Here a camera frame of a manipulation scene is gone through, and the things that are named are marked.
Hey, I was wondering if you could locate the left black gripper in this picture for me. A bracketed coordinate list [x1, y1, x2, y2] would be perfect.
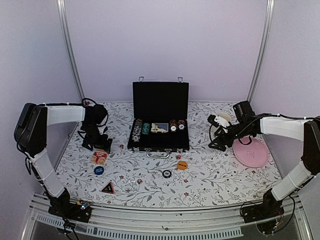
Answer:
[82, 122, 113, 153]

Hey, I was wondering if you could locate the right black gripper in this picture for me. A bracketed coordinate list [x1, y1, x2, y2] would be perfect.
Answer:
[209, 122, 253, 152]

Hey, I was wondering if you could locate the red card deck box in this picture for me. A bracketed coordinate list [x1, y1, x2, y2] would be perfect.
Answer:
[91, 149, 108, 165]

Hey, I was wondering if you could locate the blue card deck box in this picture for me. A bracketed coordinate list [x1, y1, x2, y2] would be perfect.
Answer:
[150, 122, 169, 133]

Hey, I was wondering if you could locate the black poker case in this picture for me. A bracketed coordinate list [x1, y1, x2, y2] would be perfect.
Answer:
[127, 81, 190, 157]

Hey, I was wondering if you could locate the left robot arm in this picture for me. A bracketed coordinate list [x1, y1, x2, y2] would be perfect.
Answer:
[14, 102, 112, 199]

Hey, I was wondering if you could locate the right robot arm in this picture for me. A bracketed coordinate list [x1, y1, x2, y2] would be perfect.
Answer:
[208, 113, 320, 218]

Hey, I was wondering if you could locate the cream ceramic mug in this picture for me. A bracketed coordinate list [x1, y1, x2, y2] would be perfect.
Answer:
[217, 112, 232, 126]

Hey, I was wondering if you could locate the floral tablecloth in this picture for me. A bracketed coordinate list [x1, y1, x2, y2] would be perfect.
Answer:
[56, 102, 281, 208]

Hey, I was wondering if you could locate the blue round button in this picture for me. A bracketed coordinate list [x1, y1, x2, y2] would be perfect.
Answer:
[94, 166, 104, 176]

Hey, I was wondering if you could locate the orange round button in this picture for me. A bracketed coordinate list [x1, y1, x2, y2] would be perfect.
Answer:
[177, 161, 188, 171]

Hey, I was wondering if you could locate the pink plate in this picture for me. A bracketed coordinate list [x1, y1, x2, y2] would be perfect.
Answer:
[232, 137, 269, 168]

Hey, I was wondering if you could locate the white black chip stack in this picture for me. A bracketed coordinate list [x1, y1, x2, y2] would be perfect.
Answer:
[132, 119, 143, 142]

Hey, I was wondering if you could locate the orange chip stack left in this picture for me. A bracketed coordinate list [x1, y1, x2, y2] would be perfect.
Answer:
[169, 119, 178, 133]

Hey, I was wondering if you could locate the black triangular token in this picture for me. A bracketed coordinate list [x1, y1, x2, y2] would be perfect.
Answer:
[100, 181, 115, 195]

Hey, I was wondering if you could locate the teal chip stack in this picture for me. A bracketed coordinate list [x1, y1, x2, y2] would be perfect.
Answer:
[141, 123, 151, 135]

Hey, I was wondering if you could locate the black white dealer chip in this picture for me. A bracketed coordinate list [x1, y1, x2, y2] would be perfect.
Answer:
[162, 169, 172, 179]

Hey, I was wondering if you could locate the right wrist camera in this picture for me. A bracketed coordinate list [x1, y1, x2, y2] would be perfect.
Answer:
[207, 114, 231, 133]

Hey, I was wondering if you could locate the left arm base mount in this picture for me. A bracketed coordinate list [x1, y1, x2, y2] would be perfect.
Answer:
[48, 198, 92, 223]

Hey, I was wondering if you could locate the front aluminium rail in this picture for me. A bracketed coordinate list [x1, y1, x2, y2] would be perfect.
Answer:
[21, 194, 315, 240]

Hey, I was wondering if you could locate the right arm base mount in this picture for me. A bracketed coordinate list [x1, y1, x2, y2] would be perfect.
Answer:
[239, 196, 285, 235]

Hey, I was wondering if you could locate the left aluminium frame post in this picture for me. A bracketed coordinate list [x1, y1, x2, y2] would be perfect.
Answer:
[56, 0, 85, 100]

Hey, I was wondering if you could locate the aluminium frame post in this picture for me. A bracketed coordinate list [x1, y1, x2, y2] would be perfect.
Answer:
[56, 0, 85, 100]
[246, 0, 275, 103]

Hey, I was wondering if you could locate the right aluminium frame post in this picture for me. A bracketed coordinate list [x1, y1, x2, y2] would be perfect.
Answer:
[246, 0, 275, 103]

